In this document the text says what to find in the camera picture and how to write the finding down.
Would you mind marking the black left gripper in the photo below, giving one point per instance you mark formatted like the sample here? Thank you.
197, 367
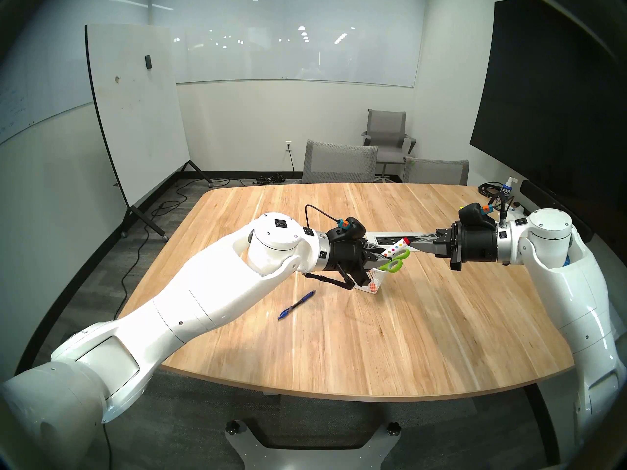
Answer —
348, 256

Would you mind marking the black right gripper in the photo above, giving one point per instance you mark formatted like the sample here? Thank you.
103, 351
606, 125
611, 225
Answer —
477, 244

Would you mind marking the red capped white marker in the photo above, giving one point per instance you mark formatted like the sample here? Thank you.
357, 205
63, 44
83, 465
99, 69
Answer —
394, 250

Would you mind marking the white mesh pen holder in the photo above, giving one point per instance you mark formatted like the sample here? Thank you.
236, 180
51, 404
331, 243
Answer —
365, 284

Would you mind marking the blue ballpoint pen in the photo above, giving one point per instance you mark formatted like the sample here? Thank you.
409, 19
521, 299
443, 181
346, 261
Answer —
299, 303

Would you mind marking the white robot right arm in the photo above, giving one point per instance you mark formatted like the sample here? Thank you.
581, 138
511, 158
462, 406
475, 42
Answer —
578, 288

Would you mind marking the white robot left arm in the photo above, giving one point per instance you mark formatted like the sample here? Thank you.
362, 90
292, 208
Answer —
196, 297

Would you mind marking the silver table outlet box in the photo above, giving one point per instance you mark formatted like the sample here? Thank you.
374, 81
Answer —
387, 239

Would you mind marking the gray mesh office chair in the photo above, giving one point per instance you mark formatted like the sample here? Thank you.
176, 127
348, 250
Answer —
436, 171
339, 163

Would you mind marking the whiteboard cleaner spray bottle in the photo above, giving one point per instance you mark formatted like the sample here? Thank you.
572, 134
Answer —
507, 192

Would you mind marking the black video sound bar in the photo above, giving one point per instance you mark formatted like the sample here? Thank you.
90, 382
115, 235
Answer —
543, 197

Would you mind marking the gray office chair with armrests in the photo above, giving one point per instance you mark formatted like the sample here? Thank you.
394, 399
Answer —
387, 127

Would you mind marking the blue flat plastic piece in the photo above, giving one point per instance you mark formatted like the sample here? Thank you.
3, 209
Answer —
567, 260

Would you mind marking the rolling white whiteboard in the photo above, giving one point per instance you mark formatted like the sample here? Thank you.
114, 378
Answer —
137, 116

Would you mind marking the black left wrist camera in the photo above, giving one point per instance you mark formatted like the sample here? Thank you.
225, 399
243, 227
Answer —
351, 228

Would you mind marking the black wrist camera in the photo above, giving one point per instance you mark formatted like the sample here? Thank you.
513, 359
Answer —
351, 228
475, 214

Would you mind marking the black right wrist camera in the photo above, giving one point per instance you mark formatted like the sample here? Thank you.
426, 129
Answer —
475, 214

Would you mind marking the large black wall screen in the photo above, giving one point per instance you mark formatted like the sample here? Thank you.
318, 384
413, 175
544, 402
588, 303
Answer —
548, 106

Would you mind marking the wide glass wall board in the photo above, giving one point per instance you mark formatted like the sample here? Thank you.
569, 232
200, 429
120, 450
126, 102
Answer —
303, 38

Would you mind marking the side wall whiteboard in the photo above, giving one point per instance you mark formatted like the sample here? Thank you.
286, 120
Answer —
34, 92

